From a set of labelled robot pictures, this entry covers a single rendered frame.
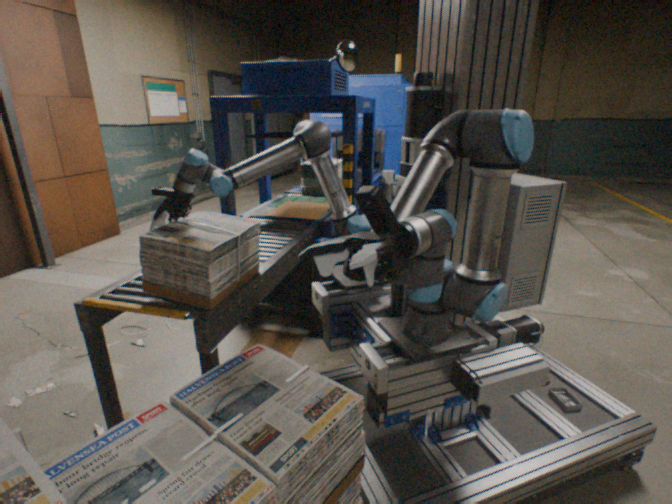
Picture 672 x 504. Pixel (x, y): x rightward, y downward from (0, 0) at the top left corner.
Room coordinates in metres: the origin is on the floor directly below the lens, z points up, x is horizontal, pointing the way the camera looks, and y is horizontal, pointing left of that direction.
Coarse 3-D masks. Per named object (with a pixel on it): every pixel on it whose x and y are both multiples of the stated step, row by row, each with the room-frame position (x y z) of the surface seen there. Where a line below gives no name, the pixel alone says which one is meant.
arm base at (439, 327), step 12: (408, 312) 1.04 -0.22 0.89; (420, 312) 1.00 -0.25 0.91; (432, 312) 0.99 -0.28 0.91; (444, 312) 1.01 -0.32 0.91; (408, 324) 1.02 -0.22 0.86; (420, 324) 1.00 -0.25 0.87; (432, 324) 0.99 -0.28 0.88; (444, 324) 1.00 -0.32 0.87; (408, 336) 1.01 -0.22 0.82; (420, 336) 0.98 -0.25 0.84; (432, 336) 0.98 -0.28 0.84; (444, 336) 0.99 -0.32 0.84
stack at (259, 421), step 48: (192, 384) 0.78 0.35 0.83; (240, 384) 0.78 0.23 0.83; (288, 384) 0.78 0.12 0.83; (336, 384) 0.78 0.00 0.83; (144, 432) 0.63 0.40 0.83; (192, 432) 0.63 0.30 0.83; (240, 432) 0.63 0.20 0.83; (288, 432) 0.63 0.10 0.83; (336, 432) 0.66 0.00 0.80; (96, 480) 0.52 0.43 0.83; (144, 480) 0.52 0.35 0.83; (192, 480) 0.52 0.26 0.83; (240, 480) 0.52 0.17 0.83; (288, 480) 0.54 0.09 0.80; (336, 480) 0.65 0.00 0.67
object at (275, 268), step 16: (320, 224) 2.36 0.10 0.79; (304, 240) 2.07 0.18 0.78; (272, 256) 1.75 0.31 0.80; (288, 256) 1.83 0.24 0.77; (272, 272) 1.64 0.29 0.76; (288, 272) 1.82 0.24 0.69; (240, 288) 1.39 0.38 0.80; (256, 288) 1.48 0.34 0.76; (272, 288) 1.63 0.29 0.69; (224, 304) 1.26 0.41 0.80; (240, 304) 1.35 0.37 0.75; (256, 304) 1.47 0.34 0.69; (208, 320) 1.14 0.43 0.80; (224, 320) 1.23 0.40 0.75; (240, 320) 1.34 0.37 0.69; (208, 336) 1.13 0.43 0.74; (224, 336) 1.22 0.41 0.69; (208, 352) 1.12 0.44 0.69
